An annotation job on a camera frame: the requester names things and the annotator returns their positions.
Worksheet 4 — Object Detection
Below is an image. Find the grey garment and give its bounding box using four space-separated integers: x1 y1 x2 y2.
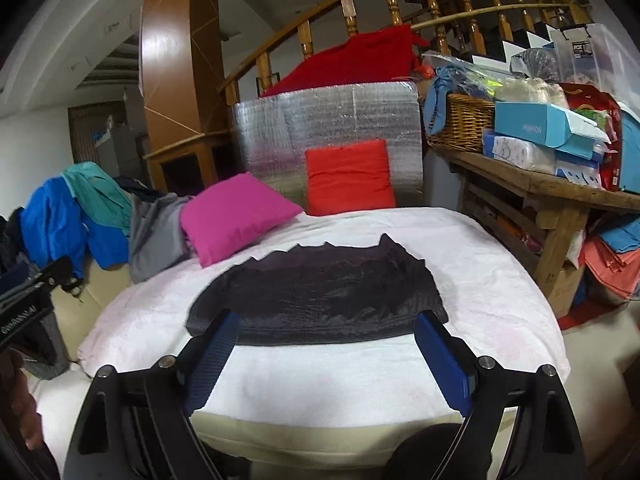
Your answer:
129 192 196 283

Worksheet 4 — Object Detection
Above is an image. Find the folded blue cloth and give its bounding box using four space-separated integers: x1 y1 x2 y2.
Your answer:
597 212 640 256

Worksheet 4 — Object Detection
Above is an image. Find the white tissue pack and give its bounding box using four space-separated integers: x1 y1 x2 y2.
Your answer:
482 132 558 171

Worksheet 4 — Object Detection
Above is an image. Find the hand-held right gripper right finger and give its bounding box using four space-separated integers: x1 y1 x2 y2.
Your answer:
414 311 583 480

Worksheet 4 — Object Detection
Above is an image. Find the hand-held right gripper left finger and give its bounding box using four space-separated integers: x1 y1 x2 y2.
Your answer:
65 309 242 480

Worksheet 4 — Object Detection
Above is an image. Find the red snack bag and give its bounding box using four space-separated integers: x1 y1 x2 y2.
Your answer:
557 82 623 191

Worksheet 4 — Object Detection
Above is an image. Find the dark grey cloth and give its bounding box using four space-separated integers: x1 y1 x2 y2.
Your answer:
17 307 70 382

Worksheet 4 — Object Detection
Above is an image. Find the red cloth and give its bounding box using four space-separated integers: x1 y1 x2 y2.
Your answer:
260 25 431 98

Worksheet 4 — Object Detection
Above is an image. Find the clear plastic bag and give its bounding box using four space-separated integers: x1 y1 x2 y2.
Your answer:
495 76 571 111

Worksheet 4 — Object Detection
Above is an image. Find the wicker basket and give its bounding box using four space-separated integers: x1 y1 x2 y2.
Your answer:
424 92 497 153

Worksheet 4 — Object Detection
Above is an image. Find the wooden table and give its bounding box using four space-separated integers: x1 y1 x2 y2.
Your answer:
427 145 640 318

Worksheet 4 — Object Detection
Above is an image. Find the teal garment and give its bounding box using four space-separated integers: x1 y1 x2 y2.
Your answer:
62 161 133 241

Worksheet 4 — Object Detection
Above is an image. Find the person's left forearm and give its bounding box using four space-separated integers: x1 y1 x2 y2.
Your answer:
0 350 56 480

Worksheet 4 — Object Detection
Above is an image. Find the black garment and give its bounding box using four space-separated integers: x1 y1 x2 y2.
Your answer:
186 232 449 347

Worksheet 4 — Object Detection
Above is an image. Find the light blue cloth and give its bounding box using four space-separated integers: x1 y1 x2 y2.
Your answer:
424 67 496 136

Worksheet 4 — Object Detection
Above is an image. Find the wooden stair railing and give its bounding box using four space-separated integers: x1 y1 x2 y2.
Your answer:
217 0 596 106

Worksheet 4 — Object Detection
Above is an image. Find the wooden pillar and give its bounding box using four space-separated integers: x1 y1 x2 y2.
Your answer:
140 0 221 196

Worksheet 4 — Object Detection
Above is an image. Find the blue garment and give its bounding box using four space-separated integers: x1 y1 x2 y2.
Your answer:
20 175 131 281

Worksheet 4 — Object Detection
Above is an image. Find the red pillow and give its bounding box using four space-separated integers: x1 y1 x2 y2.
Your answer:
305 140 397 217

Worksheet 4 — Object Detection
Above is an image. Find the white blanket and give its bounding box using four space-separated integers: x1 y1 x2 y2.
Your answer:
77 205 571 428

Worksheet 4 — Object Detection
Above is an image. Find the salmon cloth stack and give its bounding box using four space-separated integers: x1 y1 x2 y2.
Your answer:
580 237 640 307

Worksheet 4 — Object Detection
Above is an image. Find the silver foil board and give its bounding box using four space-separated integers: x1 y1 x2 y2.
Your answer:
232 80 425 211

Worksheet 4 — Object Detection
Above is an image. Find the blue cardboard box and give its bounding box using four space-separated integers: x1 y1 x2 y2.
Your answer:
494 101 626 163

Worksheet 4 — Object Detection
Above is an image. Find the pink pillow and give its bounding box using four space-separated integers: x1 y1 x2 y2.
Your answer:
179 172 305 268

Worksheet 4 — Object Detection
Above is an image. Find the clear plastic storage box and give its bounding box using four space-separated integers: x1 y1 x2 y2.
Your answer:
547 22 640 106

